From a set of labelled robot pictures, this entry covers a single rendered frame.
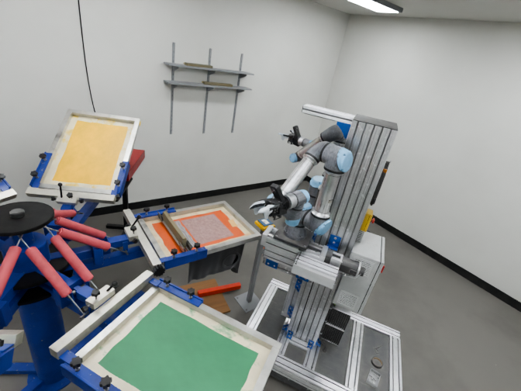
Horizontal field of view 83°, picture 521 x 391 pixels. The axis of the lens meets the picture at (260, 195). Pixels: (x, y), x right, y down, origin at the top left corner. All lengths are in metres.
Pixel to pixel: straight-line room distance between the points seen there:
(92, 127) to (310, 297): 2.27
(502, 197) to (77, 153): 4.56
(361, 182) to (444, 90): 3.06
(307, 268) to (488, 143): 3.25
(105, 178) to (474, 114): 4.19
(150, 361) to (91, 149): 1.77
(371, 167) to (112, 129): 2.13
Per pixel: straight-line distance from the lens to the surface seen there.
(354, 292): 2.21
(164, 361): 1.61
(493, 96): 4.57
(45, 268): 1.83
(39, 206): 2.02
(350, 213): 1.94
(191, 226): 2.39
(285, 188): 1.59
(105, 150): 2.74
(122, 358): 1.64
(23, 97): 3.79
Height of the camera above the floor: 2.30
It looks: 27 degrees down
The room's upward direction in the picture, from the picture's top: 11 degrees clockwise
